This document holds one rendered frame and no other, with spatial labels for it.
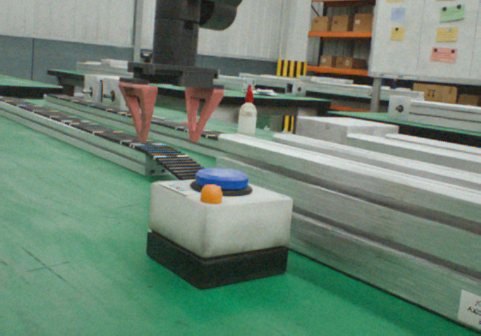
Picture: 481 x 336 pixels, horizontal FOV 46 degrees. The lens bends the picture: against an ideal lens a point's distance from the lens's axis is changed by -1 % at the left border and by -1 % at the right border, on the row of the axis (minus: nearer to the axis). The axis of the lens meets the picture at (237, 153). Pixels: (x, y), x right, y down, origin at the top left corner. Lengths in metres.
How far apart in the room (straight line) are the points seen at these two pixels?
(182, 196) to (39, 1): 11.71
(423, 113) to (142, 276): 1.94
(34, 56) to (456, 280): 11.75
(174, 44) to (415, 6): 3.30
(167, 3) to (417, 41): 3.26
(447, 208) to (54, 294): 0.26
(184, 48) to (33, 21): 11.34
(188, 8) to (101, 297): 0.43
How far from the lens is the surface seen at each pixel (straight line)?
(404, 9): 4.00
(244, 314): 0.38
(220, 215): 0.39
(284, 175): 0.51
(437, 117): 2.27
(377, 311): 0.41
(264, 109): 3.32
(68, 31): 12.27
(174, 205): 0.42
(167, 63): 0.72
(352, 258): 0.46
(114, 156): 0.85
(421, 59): 3.87
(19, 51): 11.93
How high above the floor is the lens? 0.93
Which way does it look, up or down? 8 degrees down
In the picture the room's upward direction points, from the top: 5 degrees clockwise
